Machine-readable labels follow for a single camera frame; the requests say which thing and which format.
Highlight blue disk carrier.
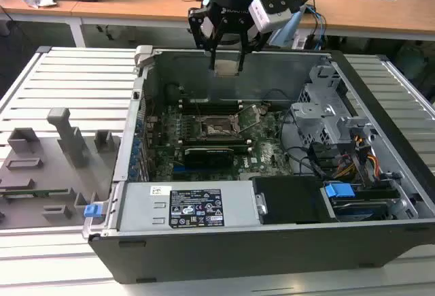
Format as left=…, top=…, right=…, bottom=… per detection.
left=324, top=182, right=355, bottom=205

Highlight grey parts rack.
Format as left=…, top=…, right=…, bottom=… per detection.
left=0, top=107, right=122, bottom=229

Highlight metal drive cage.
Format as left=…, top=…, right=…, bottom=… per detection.
left=290, top=64, right=375, bottom=147

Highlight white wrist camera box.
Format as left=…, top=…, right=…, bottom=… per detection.
left=247, top=0, right=296, bottom=33

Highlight CPU socket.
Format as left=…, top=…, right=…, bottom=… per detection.
left=199, top=114, right=245, bottom=140

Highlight blue case latch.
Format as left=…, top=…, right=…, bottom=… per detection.
left=83, top=203, right=102, bottom=220

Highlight black RAM slot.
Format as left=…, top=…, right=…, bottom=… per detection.
left=183, top=144, right=254, bottom=154
left=178, top=101, right=244, bottom=110
left=179, top=106, right=244, bottom=116
left=178, top=138, right=252, bottom=147

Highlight black internal cable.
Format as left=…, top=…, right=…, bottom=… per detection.
left=280, top=108, right=327, bottom=176

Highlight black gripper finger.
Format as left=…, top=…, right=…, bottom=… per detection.
left=188, top=5, right=226, bottom=71
left=237, top=19, right=271, bottom=73

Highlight silver CPU plate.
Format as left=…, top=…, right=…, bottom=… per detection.
left=213, top=58, right=241, bottom=78

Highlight black PC case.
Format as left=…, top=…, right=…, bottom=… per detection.
left=87, top=44, right=435, bottom=285

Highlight black graphics card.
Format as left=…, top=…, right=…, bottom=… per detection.
left=183, top=146, right=235, bottom=170

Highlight pale green bin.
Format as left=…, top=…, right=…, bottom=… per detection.
left=396, top=42, right=431, bottom=79

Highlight wooden desk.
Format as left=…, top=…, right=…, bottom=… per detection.
left=0, top=0, right=435, bottom=42

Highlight yellow red wire bundle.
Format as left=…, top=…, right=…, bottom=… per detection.
left=334, top=152, right=380, bottom=180

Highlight black plastic shroud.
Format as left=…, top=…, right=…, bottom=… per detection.
left=253, top=176, right=336, bottom=225

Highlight green motherboard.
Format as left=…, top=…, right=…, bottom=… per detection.
left=144, top=101, right=296, bottom=183

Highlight grey power supply unit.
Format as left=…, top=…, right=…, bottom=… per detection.
left=117, top=180, right=262, bottom=232

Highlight blue cables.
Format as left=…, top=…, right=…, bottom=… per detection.
left=305, top=5, right=327, bottom=52

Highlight pale blue teach pendant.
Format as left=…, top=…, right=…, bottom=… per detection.
left=268, top=5, right=307, bottom=48

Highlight grey case hinge latch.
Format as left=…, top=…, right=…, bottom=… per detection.
left=135, top=44, right=156, bottom=69

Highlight green RAM stick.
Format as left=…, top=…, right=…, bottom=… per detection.
left=0, top=188, right=69, bottom=197

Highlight hard disk drive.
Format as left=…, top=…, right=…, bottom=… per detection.
left=332, top=201, right=391, bottom=223

